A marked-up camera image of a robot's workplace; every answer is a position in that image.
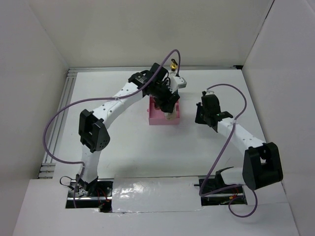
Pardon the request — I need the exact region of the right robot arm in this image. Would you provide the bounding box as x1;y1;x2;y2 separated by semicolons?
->
195;92;284;193

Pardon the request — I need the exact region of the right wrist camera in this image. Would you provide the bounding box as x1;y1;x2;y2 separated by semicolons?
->
202;90;215;96

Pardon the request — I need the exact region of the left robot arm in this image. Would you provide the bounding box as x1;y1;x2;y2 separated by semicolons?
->
76;63;187;196

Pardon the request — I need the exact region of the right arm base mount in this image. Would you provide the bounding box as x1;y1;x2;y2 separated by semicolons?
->
200;176;247;207

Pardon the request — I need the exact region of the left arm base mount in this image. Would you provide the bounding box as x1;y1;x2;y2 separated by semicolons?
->
59;176;113;213

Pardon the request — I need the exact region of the black round cap jar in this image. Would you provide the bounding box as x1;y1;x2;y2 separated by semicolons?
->
164;111;177;120

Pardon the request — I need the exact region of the square glass bottle gold spout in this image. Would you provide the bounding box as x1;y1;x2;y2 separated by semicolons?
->
170;59;178;72

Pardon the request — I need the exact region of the pink plastic bin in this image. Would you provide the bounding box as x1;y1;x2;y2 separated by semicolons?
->
147;96;180;125

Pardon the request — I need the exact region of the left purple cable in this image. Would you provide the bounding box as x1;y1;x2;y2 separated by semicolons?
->
43;49;182;208

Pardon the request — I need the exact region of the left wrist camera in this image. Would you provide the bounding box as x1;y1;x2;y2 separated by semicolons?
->
170;75;187;89

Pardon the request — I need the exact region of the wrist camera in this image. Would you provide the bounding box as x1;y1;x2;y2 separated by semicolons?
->
170;75;187;89
202;90;215;96

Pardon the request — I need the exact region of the aluminium frame rail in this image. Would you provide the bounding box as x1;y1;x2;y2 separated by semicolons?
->
42;65;243;165

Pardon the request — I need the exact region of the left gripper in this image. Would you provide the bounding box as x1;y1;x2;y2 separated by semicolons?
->
151;80;180;113

